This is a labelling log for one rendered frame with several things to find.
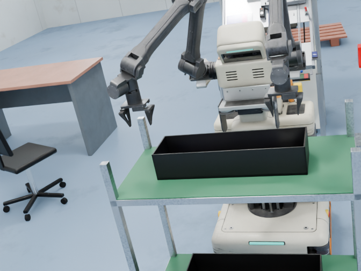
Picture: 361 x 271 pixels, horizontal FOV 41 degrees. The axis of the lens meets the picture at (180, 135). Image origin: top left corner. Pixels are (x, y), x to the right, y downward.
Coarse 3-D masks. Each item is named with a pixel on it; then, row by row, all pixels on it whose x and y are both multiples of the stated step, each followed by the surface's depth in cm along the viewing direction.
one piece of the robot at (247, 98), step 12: (264, 84) 224; (228, 96) 231; (240, 96) 229; (252, 96) 228; (264, 96) 226; (276, 96) 226; (228, 108) 224; (240, 108) 222; (252, 108) 221; (264, 108) 221; (276, 108) 221; (276, 120) 222
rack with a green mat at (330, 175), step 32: (352, 128) 192; (320, 160) 181; (352, 160) 153; (128, 192) 186; (160, 192) 182; (192, 192) 177; (224, 192) 173; (256, 192) 169; (288, 192) 165; (320, 192) 161; (352, 192) 158; (352, 224) 210; (128, 256) 194; (352, 256) 219
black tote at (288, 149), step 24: (168, 144) 202; (192, 144) 199; (216, 144) 196; (240, 144) 194; (264, 144) 191; (288, 144) 188; (168, 168) 188; (192, 168) 185; (216, 168) 182; (240, 168) 179; (264, 168) 177; (288, 168) 174
